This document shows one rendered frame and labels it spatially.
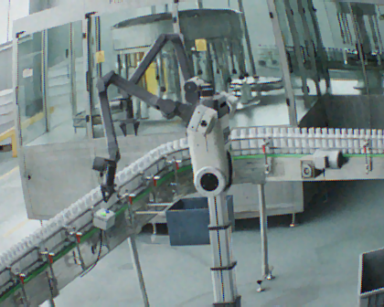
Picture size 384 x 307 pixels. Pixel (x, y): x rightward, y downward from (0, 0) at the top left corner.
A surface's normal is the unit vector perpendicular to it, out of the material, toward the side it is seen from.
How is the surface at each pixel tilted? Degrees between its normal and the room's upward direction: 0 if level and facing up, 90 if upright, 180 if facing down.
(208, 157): 101
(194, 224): 90
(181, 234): 90
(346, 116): 90
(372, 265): 89
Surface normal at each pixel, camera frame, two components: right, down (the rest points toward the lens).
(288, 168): -0.55, 0.21
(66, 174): -0.27, 0.20
